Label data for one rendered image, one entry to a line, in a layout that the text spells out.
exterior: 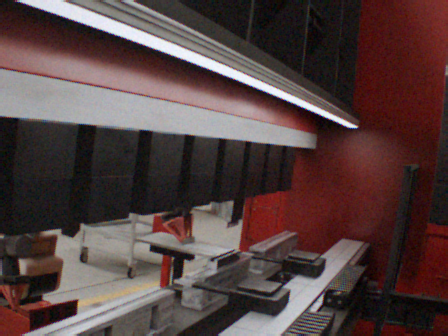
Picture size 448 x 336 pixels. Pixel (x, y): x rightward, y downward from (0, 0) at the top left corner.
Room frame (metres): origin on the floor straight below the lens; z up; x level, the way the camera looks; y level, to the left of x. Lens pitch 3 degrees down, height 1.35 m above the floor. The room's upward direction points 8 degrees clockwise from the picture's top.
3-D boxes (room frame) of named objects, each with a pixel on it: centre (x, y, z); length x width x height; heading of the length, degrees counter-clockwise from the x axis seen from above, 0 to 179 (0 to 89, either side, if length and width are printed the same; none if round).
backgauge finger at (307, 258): (1.67, -0.20, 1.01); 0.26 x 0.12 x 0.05; 69
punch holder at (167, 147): (1.18, 0.16, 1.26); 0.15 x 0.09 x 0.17; 159
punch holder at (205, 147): (1.37, 0.09, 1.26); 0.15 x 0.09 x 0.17; 159
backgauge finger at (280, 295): (1.26, -0.05, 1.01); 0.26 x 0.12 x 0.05; 69
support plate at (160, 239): (1.77, 0.09, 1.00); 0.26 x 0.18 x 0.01; 69
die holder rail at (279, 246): (2.23, -0.24, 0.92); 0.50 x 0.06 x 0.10; 159
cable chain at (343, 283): (1.38, -0.35, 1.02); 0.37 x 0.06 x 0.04; 159
